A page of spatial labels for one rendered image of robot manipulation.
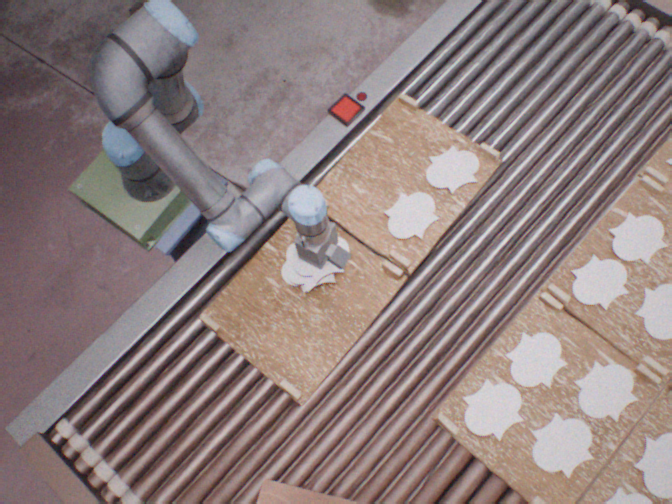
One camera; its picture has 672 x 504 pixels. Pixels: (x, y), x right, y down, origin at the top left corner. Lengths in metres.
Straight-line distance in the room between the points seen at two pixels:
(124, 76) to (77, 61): 2.23
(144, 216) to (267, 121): 1.33
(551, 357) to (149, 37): 1.13
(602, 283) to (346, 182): 0.70
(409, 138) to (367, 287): 0.45
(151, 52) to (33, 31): 2.45
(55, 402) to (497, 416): 1.07
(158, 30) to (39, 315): 1.85
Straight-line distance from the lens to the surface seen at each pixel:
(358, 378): 1.77
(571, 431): 1.76
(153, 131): 1.48
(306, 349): 1.78
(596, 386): 1.79
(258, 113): 3.24
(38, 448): 1.90
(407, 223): 1.87
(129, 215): 2.00
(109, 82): 1.46
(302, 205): 1.50
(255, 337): 1.81
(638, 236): 1.94
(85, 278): 3.09
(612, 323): 1.85
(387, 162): 1.97
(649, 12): 2.37
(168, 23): 1.48
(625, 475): 1.78
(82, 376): 1.93
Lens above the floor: 2.64
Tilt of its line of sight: 66 degrees down
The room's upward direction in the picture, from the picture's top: 12 degrees counter-clockwise
